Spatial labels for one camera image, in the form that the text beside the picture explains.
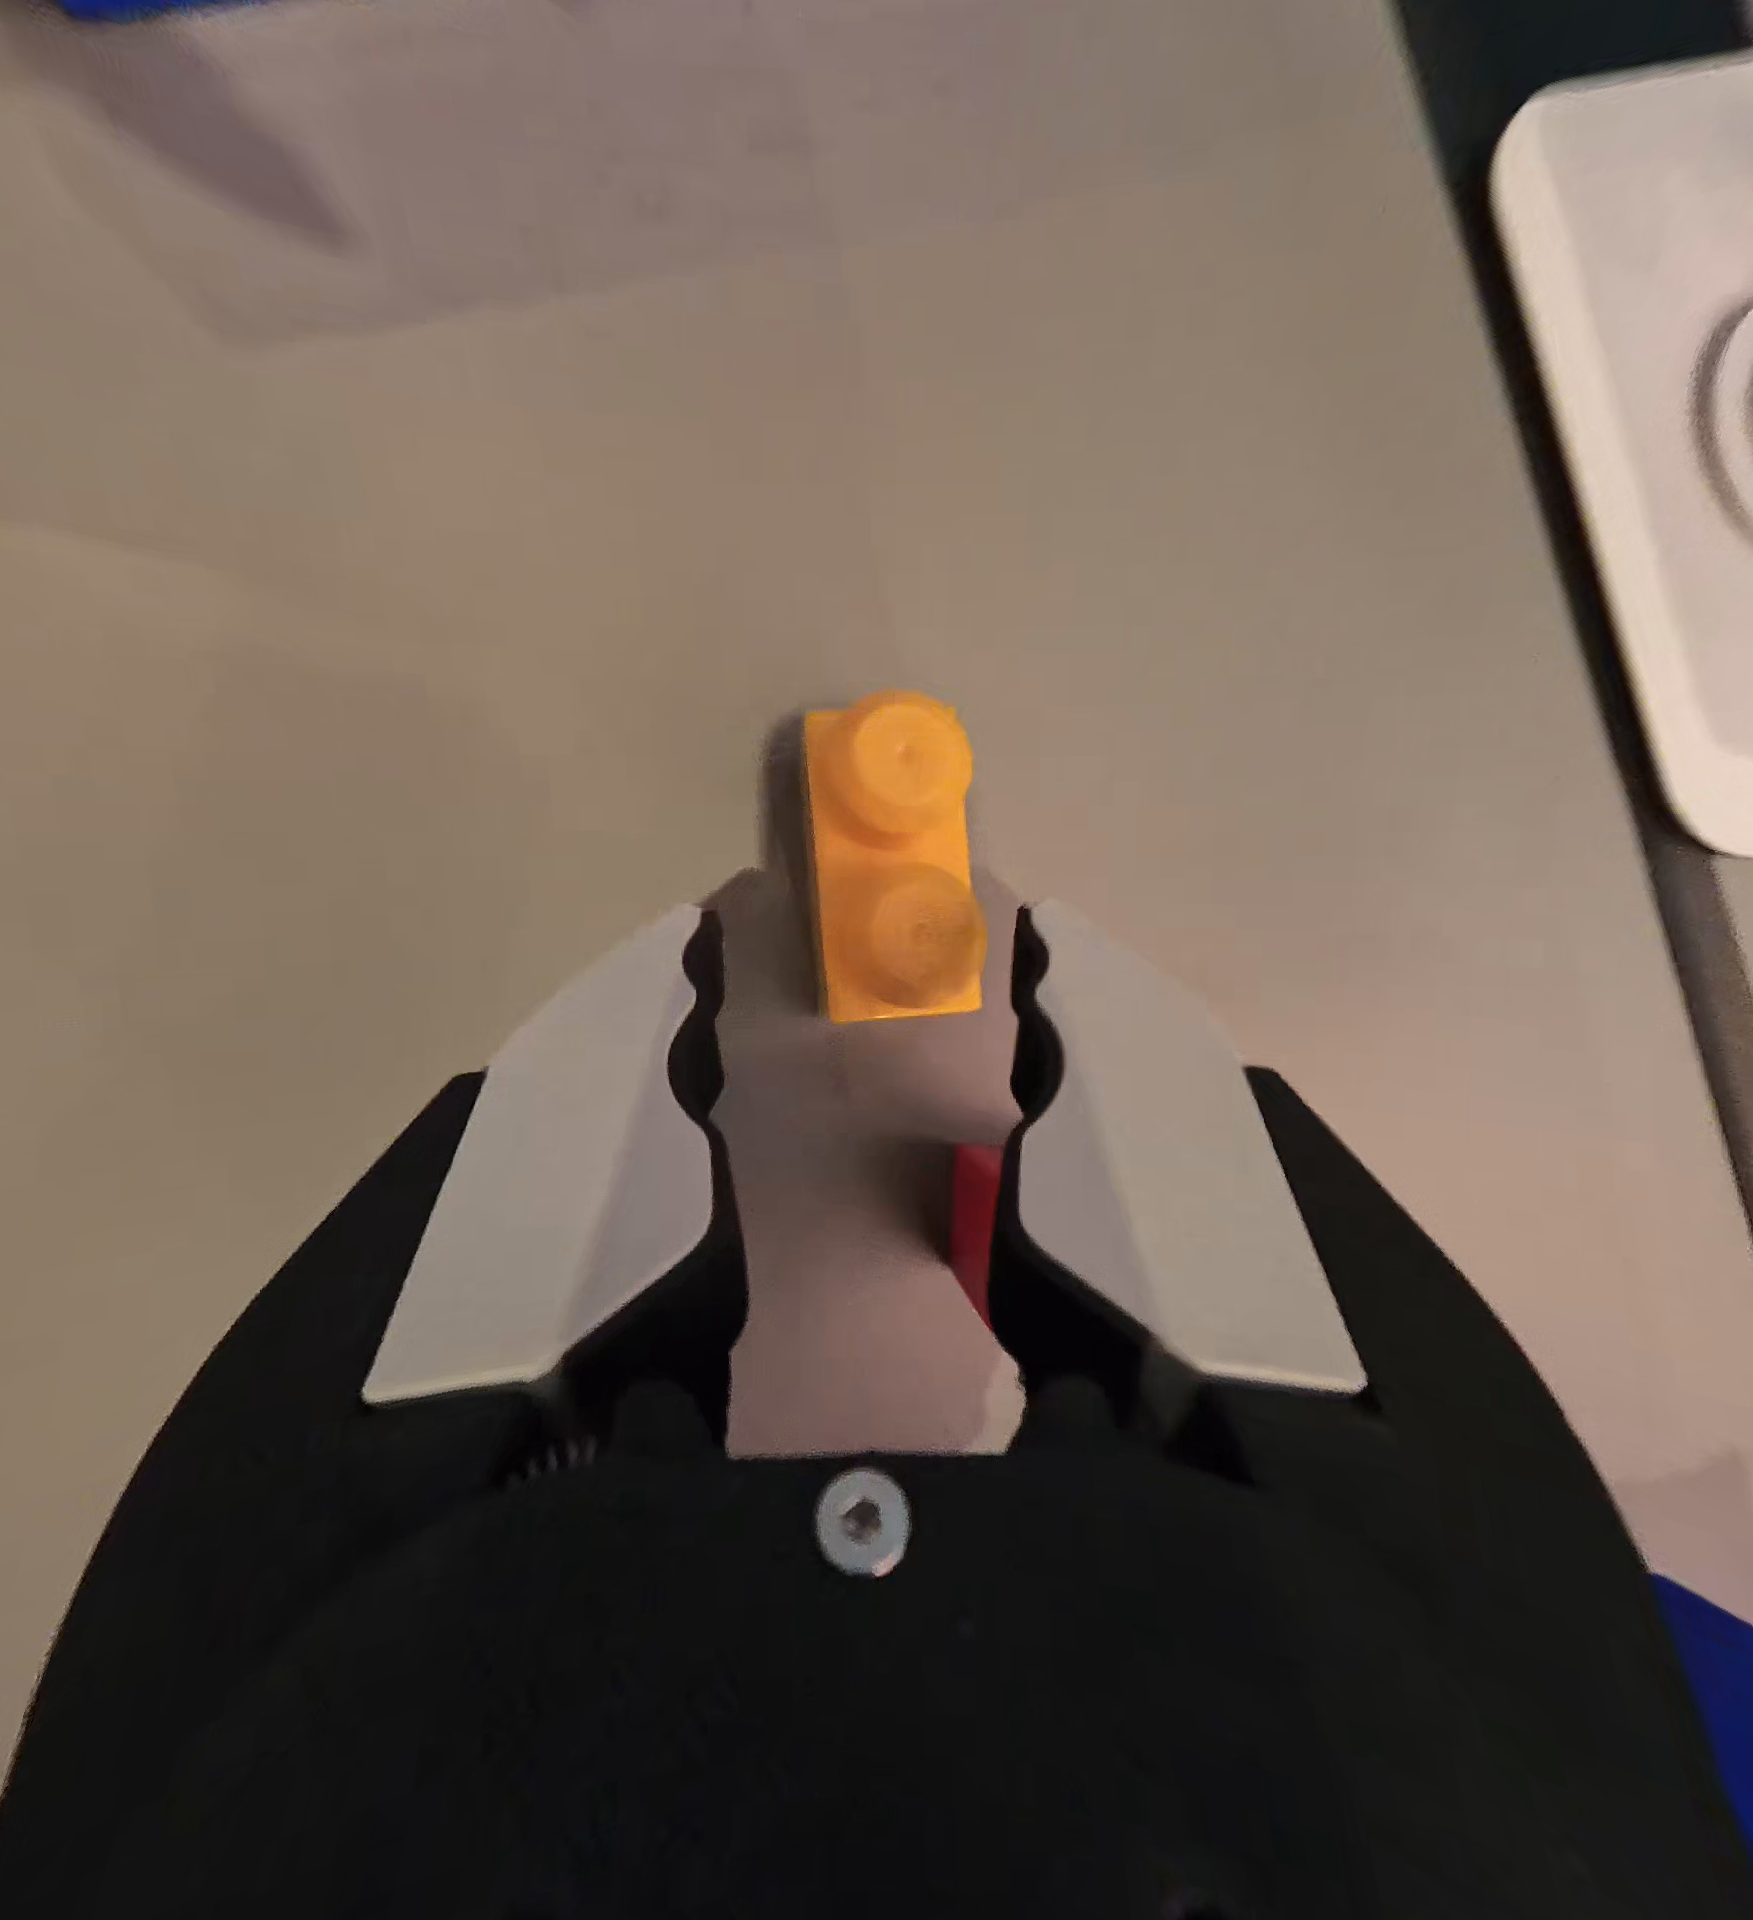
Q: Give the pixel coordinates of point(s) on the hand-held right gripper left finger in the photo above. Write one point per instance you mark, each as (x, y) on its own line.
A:
(560, 1201)

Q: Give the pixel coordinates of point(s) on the instruction sheet on white stand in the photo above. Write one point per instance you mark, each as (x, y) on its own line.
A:
(1610, 450)

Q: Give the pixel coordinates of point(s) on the red mega block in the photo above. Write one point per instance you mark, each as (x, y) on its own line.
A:
(973, 1215)

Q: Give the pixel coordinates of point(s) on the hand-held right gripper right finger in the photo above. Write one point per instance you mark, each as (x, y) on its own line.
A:
(1177, 1201)

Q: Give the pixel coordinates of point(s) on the orange two-stud mega block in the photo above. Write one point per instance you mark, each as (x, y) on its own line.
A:
(891, 961)

